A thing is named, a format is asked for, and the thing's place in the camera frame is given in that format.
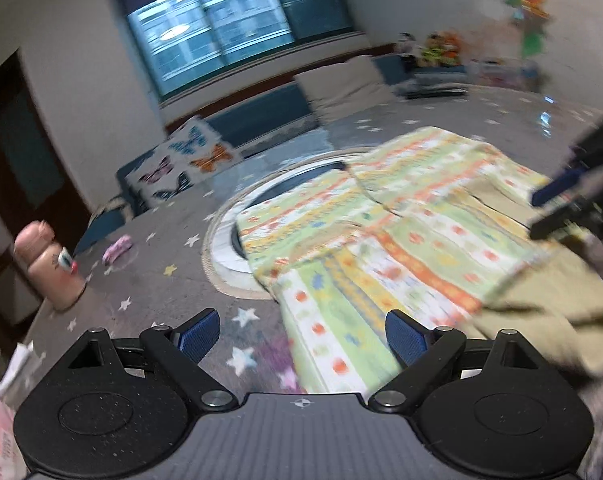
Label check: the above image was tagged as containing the brown bear plush toy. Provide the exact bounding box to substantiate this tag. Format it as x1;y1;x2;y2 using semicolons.
417;34;445;67

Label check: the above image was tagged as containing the orange fox plush toy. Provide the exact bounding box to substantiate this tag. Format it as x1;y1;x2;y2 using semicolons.
440;32;463;67

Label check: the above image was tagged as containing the small pink toy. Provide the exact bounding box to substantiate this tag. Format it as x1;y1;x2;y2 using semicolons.
102;234;134;266

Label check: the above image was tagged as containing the black remote control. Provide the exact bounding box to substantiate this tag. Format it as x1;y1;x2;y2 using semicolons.
402;87;467;100

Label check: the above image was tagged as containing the beige cushion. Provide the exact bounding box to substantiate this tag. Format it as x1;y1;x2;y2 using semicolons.
295;55;396;126

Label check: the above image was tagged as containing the pink cartoon water bottle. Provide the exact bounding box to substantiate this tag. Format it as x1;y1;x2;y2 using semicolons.
13;221;87;311

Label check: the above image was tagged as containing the black and white plush toy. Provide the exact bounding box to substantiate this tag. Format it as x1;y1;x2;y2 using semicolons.
395;32;416;58

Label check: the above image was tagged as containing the clear plastic toy box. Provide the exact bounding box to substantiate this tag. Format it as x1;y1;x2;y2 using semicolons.
465;58;541;93

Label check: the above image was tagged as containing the blue sofa bench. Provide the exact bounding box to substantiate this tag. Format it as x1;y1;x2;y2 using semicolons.
74;53;467;255

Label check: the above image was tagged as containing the white crumpled tissue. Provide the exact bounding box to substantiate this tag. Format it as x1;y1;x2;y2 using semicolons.
0;341;34;399

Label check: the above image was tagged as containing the black round induction cooktop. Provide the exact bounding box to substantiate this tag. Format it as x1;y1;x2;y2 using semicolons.
229;160;348;261

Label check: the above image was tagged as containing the colourful patterned child's jacket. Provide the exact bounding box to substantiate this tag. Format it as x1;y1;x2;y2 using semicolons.
236;127;603;394

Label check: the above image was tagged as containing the butterfly print pillow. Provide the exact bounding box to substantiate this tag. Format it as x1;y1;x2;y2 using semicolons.
126;116;243;208

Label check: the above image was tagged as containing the green framed window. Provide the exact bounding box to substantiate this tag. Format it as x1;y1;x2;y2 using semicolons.
118;0;355;99

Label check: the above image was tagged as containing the colourful pinwheel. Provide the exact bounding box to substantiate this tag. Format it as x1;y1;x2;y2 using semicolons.
504;0;552;60

